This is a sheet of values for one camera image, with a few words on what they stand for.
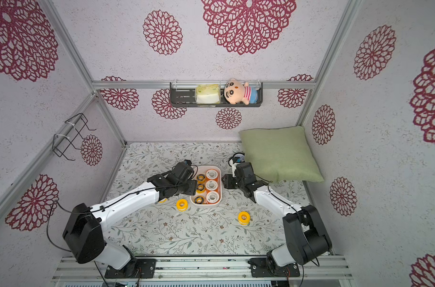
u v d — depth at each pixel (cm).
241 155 110
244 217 88
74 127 78
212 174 100
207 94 90
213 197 91
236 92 85
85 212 45
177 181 63
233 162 80
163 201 59
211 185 95
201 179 95
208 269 75
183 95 100
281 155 95
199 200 93
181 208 90
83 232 42
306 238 43
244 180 68
